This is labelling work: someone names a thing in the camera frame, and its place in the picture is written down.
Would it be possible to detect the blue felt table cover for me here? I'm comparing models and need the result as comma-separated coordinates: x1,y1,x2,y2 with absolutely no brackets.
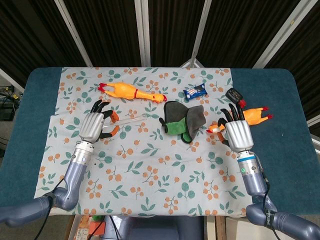
0,67,320,216

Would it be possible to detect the blue snack packet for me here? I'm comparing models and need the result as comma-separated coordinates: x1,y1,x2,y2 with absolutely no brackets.
183,83,209,102

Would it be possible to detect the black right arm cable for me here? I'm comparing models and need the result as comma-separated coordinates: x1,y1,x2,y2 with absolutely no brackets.
256,159,281,240

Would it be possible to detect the black device with red end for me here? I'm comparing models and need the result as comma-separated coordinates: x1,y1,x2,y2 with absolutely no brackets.
225,87,248,109

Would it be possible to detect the orange box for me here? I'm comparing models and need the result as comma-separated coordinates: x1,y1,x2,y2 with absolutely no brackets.
89,221,106,236

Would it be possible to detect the black electronics with cables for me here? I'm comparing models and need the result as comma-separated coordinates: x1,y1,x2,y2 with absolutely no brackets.
0,84,24,121

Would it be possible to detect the yellow rubber chicken toy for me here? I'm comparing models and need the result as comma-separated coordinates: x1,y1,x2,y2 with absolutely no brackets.
206,106,274,134
98,81,168,104

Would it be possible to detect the beige cardboard box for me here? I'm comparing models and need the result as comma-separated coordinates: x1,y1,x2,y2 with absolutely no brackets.
224,216,266,240

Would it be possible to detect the printed cardboard carton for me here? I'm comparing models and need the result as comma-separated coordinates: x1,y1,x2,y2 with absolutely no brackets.
74,216,91,240

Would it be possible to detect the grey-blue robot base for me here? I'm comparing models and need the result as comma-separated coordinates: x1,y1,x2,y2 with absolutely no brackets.
104,215,205,240

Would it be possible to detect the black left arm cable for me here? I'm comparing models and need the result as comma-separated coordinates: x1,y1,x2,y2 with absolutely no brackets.
34,174,66,240

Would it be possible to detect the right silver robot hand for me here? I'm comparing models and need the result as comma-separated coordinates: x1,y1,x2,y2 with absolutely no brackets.
216,102,255,153

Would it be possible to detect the transparent glass test tube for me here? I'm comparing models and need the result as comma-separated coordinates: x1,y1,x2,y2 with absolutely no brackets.
102,113,149,129

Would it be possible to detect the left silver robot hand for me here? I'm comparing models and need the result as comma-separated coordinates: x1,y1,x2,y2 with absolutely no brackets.
78,99,121,145

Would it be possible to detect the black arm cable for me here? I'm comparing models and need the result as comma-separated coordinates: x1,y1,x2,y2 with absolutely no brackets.
34,174,66,240
256,159,281,240

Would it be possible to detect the grey and green cloth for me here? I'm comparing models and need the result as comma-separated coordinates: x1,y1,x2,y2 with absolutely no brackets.
159,100,207,145

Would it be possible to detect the floral patterned tablecloth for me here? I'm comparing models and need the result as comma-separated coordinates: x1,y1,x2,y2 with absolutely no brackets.
32,66,255,217

